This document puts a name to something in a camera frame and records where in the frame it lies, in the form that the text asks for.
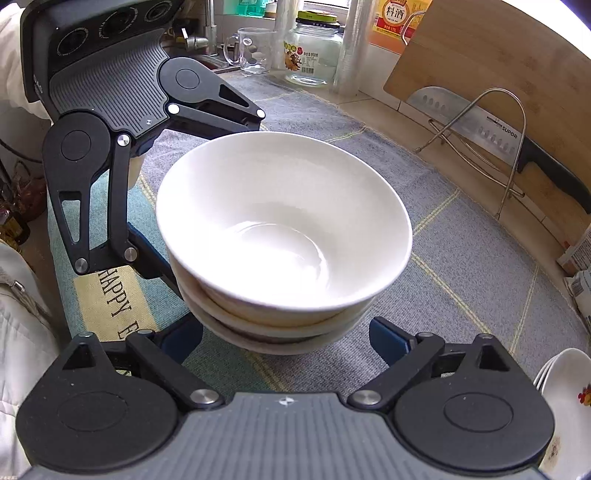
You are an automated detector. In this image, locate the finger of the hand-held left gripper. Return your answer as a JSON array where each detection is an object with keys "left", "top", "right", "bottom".
[
  {"left": 45, "top": 134, "right": 180, "bottom": 296},
  {"left": 164, "top": 78, "right": 267, "bottom": 139}
]

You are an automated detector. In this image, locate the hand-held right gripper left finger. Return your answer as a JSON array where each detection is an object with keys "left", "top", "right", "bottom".
[{"left": 60, "top": 314, "right": 225, "bottom": 411}]

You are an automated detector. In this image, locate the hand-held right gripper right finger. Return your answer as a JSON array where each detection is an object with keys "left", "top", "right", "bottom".
[{"left": 347, "top": 317, "right": 515, "bottom": 411}]

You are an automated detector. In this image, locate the white bowl with pink flowers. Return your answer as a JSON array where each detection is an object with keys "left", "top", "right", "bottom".
[
  {"left": 191, "top": 305, "right": 358, "bottom": 356},
  {"left": 167, "top": 249, "right": 377, "bottom": 340},
  {"left": 156, "top": 131, "right": 413, "bottom": 315}
]

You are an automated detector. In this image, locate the white plate with fruit print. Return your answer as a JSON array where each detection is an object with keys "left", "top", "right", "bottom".
[
  {"left": 540, "top": 348, "right": 591, "bottom": 480},
  {"left": 533, "top": 360, "right": 557, "bottom": 391},
  {"left": 536, "top": 354, "right": 566, "bottom": 393}
]

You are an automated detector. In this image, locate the clear glass mug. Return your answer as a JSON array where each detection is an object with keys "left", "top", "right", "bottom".
[{"left": 224, "top": 28, "right": 279, "bottom": 77}]

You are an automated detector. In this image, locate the glass jar with green lid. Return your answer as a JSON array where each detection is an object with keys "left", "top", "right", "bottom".
[{"left": 284, "top": 10, "right": 345, "bottom": 88}]

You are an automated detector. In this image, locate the metal faucet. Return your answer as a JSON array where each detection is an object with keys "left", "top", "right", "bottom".
[{"left": 182, "top": 0, "right": 232, "bottom": 51}]

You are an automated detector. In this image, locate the grey checked cloth mat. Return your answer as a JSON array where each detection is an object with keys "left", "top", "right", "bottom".
[{"left": 46, "top": 74, "right": 591, "bottom": 402}]

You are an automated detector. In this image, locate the stack of clear plastic cups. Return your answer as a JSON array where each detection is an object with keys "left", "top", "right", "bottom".
[{"left": 333, "top": 0, "right": 376, "bottom": 93}]

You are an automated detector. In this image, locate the person's white jacket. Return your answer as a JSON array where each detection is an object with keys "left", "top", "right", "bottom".
[{"left": 0, "top": 240, "right": 63, "bottom": 480}]

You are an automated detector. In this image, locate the orange cooking wine jug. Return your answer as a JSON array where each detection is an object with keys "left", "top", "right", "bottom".
[{"left": 369, "top": 0, "right": 434, "bottom": 56}]

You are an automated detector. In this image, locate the white seasoning packet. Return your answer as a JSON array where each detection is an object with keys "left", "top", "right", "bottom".
[{"left": 568, "top": 270, "right": 591, "bottom": 330}]

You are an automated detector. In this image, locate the red and white packet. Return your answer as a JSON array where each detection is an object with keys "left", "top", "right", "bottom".
[{"left": 556, "top": 226, "right": 591, "bottom": 278}]

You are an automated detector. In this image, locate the bamboo cutting board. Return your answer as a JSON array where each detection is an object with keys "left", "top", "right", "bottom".
[{"left": 383, "top": 0, "right": 591, "bottom": 264}]

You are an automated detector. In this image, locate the black handled kitchen knife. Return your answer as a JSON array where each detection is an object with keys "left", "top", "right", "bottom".
[{"left": 406, "top": 86, "right": 591, "bottom": 215}]

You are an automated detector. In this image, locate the metal wire rack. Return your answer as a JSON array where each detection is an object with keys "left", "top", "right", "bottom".
[{"left": 414, "top": 88, "right": 528, "bottom": 221}]

